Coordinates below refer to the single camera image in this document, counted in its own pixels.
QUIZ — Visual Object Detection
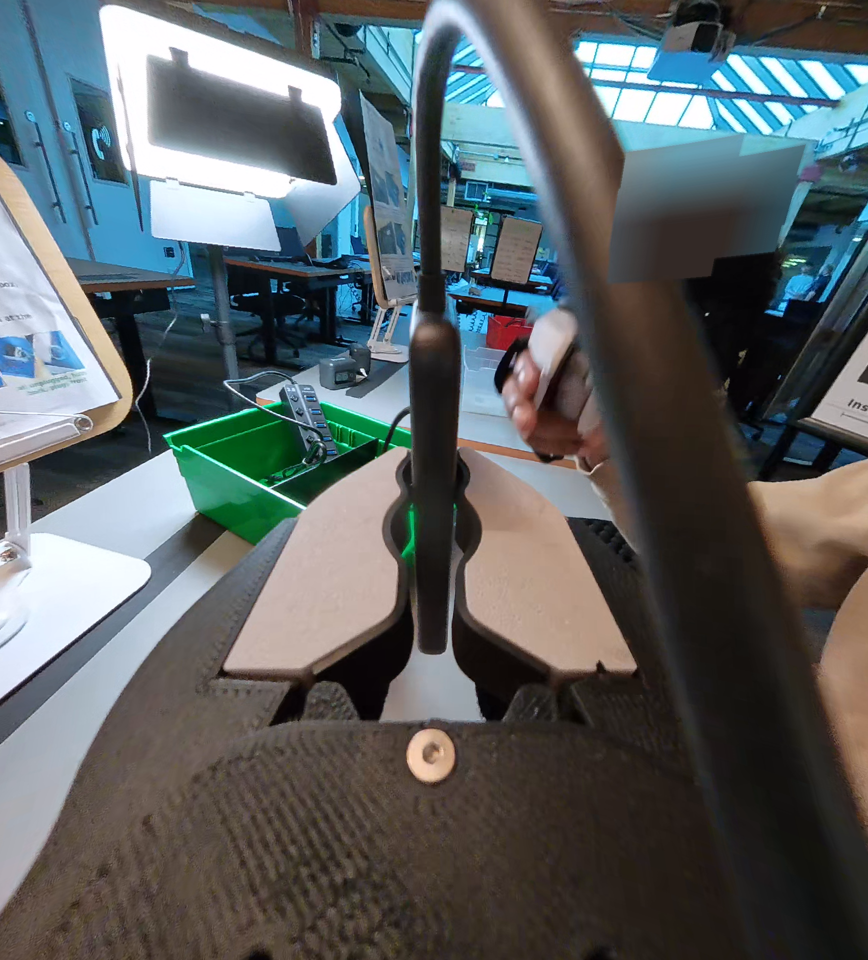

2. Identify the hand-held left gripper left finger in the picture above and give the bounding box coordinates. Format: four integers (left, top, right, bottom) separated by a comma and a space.
222, 447, 415, 688

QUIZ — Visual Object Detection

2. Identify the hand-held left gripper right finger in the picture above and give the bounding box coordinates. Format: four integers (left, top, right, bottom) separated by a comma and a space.
450, 448, 638, 688

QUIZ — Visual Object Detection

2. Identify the green plastic bin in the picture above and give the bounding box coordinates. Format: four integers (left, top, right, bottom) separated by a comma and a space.
162, 401, 414, 545

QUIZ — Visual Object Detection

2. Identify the black seven-port usb hub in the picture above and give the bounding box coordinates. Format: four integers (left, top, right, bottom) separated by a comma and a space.
278, 382, 341, 460

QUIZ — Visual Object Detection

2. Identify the person's right forearm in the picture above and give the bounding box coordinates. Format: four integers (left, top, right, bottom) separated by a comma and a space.
587, 448, 868, 612

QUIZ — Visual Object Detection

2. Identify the person's right hand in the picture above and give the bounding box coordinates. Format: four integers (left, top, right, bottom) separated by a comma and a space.
500, 348, 609, 472

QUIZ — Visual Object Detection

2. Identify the small red bin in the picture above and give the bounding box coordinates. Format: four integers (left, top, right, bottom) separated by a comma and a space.
485, 315, 536, 350

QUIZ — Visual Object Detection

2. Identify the clear plastic box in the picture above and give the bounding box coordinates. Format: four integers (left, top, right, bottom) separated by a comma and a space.
462, 345, 527, 417

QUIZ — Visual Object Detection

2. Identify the wooden notice board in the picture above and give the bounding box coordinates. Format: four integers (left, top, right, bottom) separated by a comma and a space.
490, 216, 544, 286
440, 206, 476, 275

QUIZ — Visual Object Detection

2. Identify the black bin divider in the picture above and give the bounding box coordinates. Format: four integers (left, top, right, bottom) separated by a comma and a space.
269, 438, 398, 507

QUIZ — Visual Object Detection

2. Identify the small grey power station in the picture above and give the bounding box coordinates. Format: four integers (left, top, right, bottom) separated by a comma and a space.
319, 343, 374, 391

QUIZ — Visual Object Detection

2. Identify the wooden instruction clipboard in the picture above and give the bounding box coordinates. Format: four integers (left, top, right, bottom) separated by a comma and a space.
0, 120, 135, 490
359, 90, 422, 309

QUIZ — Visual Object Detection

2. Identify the office desk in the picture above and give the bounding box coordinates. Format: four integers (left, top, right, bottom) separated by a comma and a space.
224, 255, 375, 365
66, 256, 197, 421

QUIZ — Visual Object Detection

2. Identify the grey light stand pole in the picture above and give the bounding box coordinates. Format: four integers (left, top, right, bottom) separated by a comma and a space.
205, 247, 244, 391

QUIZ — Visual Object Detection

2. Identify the white studio light panel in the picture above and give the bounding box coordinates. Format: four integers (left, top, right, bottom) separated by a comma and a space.
98, 3, 364, 252

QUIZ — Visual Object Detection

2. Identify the printed instruction sheet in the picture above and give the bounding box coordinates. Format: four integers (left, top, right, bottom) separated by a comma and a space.
0, 127, 122, 459

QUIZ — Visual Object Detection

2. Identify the ceiling mounted camera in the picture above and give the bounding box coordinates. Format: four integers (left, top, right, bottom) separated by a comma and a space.
647, 0, 739, 84

